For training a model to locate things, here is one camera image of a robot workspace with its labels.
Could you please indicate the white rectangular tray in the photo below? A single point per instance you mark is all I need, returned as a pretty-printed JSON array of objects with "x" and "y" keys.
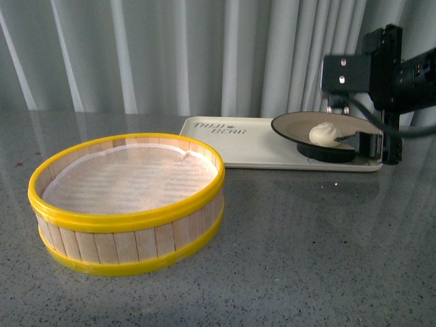
[{"x": 251, "y": 143}]

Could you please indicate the white steamer liner cloth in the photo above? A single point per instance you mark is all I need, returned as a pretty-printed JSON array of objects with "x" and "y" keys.
[{"x": 131, "y": 179}]

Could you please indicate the white steamed bun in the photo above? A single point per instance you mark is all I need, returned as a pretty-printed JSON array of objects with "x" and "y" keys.
[{"x": 325, "y": 135}]

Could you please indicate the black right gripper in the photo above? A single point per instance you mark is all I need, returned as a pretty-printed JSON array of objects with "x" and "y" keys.
[{"x": 396, "y": 87}]

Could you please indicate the grey pleated curtain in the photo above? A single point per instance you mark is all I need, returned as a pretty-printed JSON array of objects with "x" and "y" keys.
[{"x": 192, "y": 58}]

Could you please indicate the wooden steamer with yellow rims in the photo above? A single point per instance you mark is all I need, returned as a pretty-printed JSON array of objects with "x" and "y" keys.
[{"x": 132, "y": 243}]

